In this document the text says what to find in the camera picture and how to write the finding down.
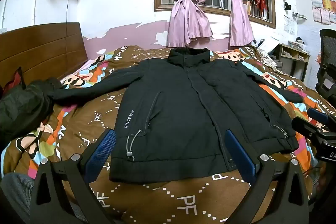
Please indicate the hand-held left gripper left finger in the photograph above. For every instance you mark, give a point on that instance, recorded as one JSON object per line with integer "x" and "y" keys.
{"x": 105, "y": 150}

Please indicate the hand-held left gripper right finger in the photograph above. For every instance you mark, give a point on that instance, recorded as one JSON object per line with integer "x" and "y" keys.
{"x": 236, "y": 153}

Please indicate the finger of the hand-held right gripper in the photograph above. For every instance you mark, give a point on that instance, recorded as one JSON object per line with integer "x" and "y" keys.
{"x": 317, "y": 115}
{"x": 305, "y": 127}

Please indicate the black padded jacket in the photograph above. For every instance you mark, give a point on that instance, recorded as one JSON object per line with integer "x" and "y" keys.
{"x": 170, "y": 108}

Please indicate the person's right hand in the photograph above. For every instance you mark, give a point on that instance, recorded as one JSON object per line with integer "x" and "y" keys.
{"x": 319, "y": 180}

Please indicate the black mesh office chair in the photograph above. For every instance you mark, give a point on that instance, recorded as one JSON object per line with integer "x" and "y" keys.
{"x": 328, "y": 56}

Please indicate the wooden shelf desk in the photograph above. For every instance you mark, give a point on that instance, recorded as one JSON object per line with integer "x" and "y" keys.
{"x": 294, "y": 56}

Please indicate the stack of papers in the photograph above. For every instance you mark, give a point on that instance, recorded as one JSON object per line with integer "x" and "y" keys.
{"x": 296, "y": 45}

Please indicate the brown printed blanket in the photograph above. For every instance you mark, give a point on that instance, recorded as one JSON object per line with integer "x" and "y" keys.
{"x": 170, "y": 203}

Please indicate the white open book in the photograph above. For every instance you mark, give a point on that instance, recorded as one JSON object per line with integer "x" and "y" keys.
{"x": 269, "y": 45}

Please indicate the pink bed sheet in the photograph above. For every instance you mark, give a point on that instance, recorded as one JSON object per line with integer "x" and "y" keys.
{"x": 82, "y": 66}

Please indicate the dark green jacket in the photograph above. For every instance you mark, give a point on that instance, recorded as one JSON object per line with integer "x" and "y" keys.
{"x": 23, "y": 108}

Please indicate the red cloth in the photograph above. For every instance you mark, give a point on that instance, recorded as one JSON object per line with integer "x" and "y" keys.
{"x": 14, "y": 81}

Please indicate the wooden headboard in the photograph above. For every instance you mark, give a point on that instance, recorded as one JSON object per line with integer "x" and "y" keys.
{"x": 39, "y": 50}

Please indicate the white power socket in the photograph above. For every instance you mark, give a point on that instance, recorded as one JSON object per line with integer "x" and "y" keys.
{"x": 3, "y": 30}

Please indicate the white wall paper sheet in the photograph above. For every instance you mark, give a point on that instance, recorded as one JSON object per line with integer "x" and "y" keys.
{"x": 290, "y": 26}

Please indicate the metal wall bracket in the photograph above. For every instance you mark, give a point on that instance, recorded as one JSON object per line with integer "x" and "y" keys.
{"x": 298, "y": 14}

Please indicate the group of wall certificates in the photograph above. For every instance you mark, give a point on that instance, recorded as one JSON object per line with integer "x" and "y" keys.
{"x": 321, "y": 6}

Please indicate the small black wall fixture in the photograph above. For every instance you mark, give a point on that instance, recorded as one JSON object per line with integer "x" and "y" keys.
{"x": 287, "y": 5}

